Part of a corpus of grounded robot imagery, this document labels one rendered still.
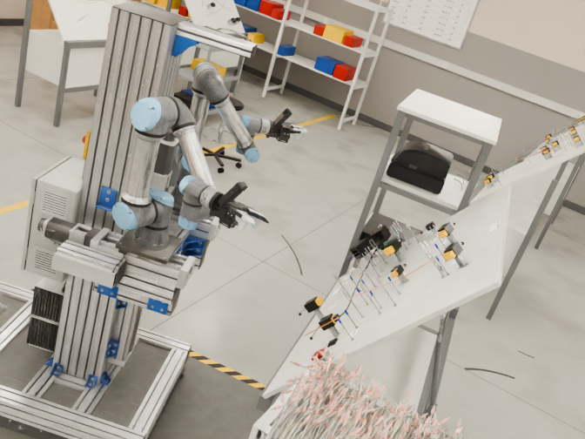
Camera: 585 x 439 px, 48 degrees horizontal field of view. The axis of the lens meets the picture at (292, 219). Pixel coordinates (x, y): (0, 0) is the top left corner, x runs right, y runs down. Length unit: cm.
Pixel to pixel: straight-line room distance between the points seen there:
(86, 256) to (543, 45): 786
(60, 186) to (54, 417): 106
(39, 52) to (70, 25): 44
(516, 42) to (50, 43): 601
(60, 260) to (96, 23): 470
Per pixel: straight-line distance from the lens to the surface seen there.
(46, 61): 715
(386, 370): 320
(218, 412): 386
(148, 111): 247
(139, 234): 281
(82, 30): 711
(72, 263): 283
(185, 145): 258
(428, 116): 336
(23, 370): 360
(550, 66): 976
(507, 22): 985
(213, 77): 309
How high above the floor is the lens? 254
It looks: 24 degrees down
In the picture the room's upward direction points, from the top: 18 degrees clockwise
